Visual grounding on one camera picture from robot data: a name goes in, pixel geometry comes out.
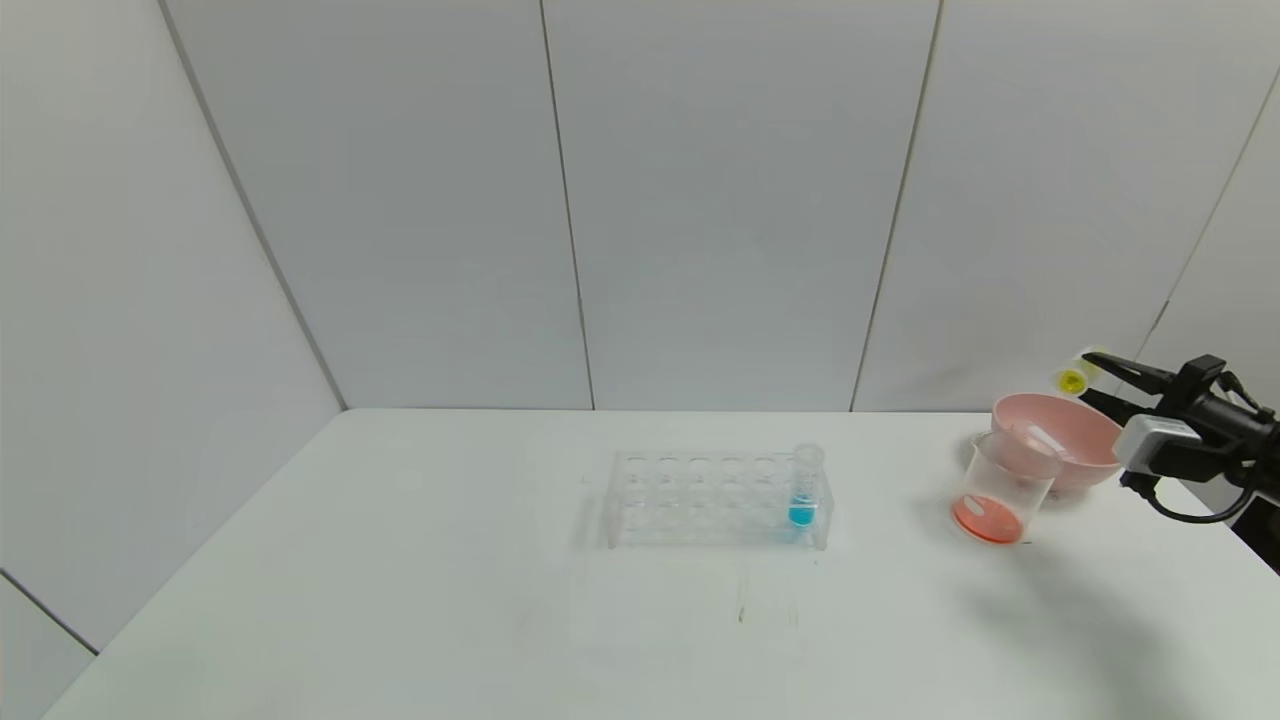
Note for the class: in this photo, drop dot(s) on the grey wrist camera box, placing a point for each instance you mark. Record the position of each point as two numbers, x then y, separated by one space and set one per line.
1158 445

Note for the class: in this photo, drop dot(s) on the clear plastic test tube rack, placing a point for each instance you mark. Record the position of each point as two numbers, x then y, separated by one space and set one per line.
690 500

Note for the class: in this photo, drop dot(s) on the clear plastic beaker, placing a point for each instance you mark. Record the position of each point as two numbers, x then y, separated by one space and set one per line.
995 500

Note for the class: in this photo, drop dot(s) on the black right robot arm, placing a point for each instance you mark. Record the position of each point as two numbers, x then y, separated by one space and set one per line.
1268 470

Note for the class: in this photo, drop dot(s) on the pink bowl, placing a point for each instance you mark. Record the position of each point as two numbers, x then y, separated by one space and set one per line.
1085 440

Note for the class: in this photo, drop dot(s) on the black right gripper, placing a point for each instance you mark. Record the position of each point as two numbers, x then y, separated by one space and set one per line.
1194 385

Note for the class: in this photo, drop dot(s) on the test tube with red pigment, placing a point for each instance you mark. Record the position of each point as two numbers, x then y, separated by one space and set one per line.
1045 437

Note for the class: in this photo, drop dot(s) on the test tube with yellow pigment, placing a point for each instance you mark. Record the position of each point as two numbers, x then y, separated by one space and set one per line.
1072 380

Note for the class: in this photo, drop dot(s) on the test tube with blue pigment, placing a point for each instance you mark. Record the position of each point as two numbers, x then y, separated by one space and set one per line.
802 514

